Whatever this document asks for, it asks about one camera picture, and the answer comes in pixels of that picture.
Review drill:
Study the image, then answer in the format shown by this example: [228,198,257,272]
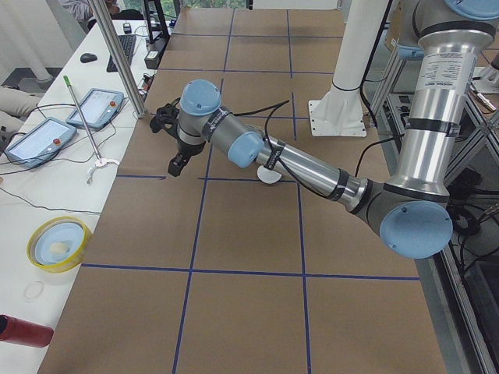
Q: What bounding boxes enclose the black power box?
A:
[144,37,169,69]

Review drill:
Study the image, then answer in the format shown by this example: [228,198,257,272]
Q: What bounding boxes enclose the aluminium frame post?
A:
[89,0,146,118]

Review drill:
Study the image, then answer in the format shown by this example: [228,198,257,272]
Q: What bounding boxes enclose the near blue teach pendant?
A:
[5,117,76,168]

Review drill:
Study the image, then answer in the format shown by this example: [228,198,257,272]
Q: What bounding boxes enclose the black computer mouse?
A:
[80,53,97,63]

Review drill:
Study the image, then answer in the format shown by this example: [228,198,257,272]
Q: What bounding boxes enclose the metal reacher grabber tool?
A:
[63,75,120,185]

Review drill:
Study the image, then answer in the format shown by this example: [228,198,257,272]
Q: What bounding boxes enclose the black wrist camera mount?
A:
[150,103,179,137]

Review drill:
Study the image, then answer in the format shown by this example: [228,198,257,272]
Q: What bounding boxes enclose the blue teach pendant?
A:
[80,88,125,130]
[5,117,76,168]

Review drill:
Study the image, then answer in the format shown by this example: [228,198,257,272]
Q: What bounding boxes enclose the red bottle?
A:
[1,315,54,348]

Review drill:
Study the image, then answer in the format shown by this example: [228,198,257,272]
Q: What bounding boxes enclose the white cup lid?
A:
[257,165,282,185]

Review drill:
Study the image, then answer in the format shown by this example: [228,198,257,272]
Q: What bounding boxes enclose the seated person beige shirt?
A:
[0,86,41,136]

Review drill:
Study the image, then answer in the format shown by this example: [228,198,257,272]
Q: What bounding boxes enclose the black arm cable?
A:
[233,99,292,172]

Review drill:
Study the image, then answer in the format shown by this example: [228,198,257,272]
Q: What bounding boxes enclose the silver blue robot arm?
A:
[168,1,498,259]

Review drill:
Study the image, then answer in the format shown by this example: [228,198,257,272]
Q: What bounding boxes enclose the yellow tape roll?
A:
[27,216,92,273]

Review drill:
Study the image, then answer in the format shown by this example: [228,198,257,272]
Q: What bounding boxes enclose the far blue teach pendant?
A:
[80,88,125,130]

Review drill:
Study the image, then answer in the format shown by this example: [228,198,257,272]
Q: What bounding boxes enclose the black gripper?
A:
[168,135,206,177]

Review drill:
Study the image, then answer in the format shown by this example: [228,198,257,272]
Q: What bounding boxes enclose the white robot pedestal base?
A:
[309,0,391,137]

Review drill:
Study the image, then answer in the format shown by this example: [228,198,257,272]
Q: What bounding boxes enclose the black keyboard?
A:
[106,34,138,73]

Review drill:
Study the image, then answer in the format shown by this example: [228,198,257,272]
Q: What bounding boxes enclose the clear tape ring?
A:
[23,280,45,301]

